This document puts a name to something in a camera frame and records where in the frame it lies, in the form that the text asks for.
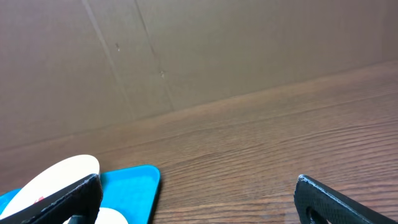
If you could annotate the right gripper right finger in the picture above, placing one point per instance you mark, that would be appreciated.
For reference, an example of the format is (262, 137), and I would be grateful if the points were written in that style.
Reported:
(316, 202)

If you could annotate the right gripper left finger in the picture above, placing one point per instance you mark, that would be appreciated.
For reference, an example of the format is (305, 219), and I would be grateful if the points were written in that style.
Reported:
(79, 202)

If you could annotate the white plate with red stain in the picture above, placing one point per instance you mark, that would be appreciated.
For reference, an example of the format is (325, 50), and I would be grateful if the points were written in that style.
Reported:
(51, 180)

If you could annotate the green rimmed yellow plate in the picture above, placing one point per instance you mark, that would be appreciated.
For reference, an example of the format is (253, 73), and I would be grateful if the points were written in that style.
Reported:
(105, 216)

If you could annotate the teal plastic serving tray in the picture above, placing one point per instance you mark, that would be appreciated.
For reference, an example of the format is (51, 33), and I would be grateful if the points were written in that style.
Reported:
(131, 191)

